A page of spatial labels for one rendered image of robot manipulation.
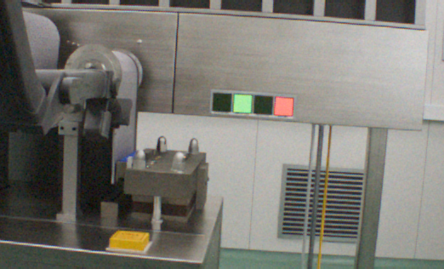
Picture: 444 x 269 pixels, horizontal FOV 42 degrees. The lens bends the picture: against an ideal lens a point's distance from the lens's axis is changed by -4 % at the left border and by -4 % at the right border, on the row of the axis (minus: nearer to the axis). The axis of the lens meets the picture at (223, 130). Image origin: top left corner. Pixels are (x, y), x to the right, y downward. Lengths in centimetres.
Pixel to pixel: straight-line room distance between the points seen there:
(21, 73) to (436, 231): 387
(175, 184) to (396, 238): 306
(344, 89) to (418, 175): 256
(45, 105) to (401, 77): 120
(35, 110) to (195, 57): 101
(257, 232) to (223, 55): 260
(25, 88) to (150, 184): 71
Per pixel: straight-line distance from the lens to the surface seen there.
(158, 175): 145
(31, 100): 82
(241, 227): 424
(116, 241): 127
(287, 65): 178
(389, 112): 182
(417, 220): 437
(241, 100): 177
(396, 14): 191
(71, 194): 151
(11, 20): 74
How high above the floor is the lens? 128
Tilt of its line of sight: 6 degrees down
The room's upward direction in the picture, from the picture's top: 4 degrees clockwise
